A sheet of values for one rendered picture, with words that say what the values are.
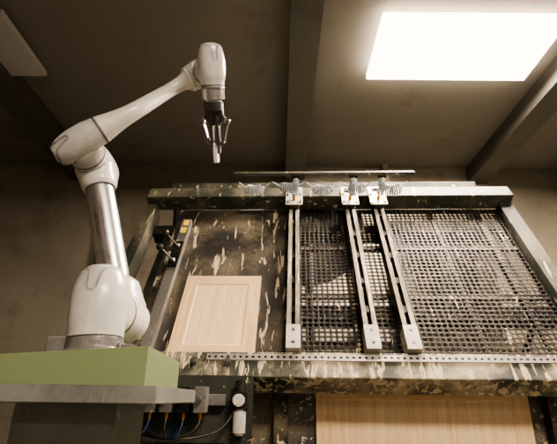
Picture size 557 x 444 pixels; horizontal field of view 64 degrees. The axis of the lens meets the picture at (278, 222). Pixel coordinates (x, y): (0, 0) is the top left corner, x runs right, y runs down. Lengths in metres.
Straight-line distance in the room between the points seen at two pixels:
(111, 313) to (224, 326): 0.81
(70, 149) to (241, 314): 1.01
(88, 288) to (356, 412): 1.25
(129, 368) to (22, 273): 4.06
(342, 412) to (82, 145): 1.48
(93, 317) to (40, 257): 3.81
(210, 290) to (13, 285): 3.20
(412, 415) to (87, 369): 1.40
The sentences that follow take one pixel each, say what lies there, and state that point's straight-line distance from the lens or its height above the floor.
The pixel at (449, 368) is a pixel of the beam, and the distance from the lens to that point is 1.96.
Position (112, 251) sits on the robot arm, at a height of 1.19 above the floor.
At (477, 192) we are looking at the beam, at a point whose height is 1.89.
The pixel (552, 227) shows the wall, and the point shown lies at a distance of 5.43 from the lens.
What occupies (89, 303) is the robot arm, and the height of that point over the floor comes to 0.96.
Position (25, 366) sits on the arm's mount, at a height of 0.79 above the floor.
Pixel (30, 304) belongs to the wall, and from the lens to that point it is 5.03.
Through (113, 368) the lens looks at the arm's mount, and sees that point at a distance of 1.17.
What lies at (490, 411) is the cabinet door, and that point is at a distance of 2.24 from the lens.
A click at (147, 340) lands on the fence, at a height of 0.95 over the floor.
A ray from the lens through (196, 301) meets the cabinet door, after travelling 2.19.
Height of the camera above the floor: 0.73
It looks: 22 degrees up
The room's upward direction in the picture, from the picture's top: 1 degrees clockwise
